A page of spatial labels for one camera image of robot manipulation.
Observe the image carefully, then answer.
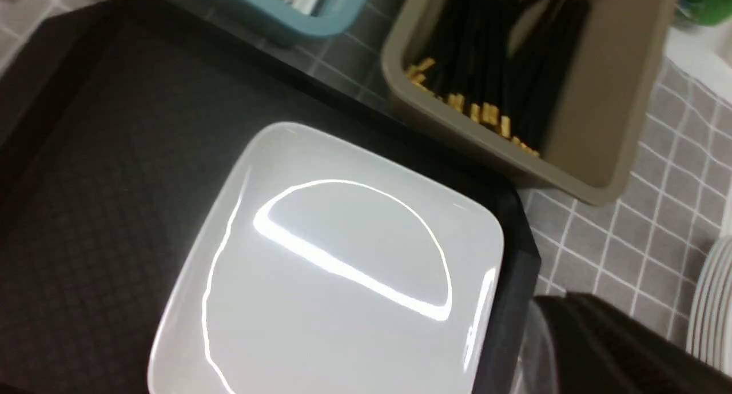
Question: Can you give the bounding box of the tan plastic bin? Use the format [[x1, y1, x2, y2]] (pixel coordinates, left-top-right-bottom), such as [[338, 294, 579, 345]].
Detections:
[[381, 0, 677, 206]]

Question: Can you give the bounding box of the green backdrop cloth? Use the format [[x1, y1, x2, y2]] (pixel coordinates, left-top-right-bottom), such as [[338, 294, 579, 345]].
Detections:
[[675, 0, 731, 27]]

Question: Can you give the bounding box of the stack of white plates edge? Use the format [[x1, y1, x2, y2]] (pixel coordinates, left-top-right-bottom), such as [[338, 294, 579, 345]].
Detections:
[[686, 235, 731, 376]]

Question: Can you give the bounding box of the black serving tray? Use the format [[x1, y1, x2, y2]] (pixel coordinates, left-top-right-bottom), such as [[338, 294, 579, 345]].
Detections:
[[1, 0, 540, 393]]

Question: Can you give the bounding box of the teal plastic bin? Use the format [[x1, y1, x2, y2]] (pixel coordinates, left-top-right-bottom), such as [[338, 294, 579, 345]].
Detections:
[[189, 0, 378, 40]]

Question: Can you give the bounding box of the large white square plate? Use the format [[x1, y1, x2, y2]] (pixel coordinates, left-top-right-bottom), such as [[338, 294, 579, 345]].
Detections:
[[147, 121, 506, 393]]

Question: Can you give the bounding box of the pile of black chopsticks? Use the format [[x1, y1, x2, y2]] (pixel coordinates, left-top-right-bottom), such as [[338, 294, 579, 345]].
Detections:
[[404, 0, 592, 157]]

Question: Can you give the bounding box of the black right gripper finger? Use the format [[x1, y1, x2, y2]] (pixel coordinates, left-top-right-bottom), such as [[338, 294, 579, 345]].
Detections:
[[514, 293, 731, 393]]

